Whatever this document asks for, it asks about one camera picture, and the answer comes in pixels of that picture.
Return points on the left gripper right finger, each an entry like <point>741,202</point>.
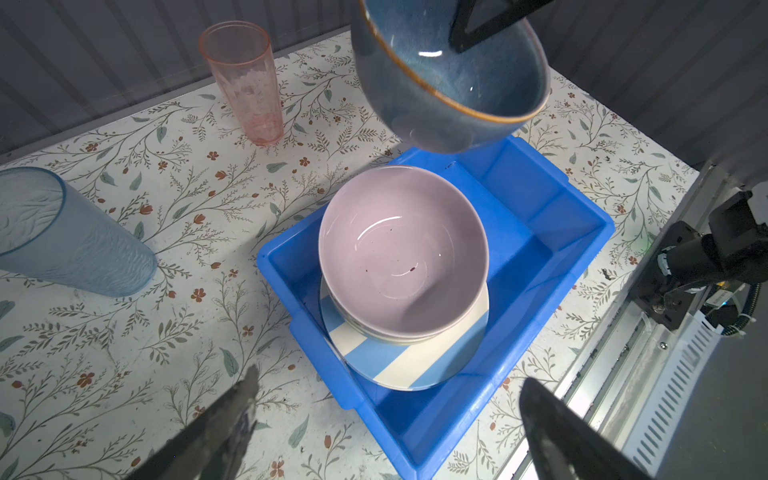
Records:
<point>563,446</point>

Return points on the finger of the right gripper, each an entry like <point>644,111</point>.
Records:
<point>476,21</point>

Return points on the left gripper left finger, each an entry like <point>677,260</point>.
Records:
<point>214,445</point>

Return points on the dark blue bowl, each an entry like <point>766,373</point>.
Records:
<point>437,99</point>

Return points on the blue plastic bin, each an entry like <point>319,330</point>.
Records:
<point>543,233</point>

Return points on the pink bowl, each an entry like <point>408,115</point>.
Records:
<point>403,252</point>

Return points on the blue translucent cup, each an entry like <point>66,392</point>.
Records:
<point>51,232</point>

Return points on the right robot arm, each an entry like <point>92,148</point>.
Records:
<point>736,246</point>

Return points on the white vented strip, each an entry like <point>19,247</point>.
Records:
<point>653,431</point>

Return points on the floral table mat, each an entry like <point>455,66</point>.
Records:
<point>92,386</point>

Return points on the pink translucent cup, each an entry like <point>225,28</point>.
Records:
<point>240,57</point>

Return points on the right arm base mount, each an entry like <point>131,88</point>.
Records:
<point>683,262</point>

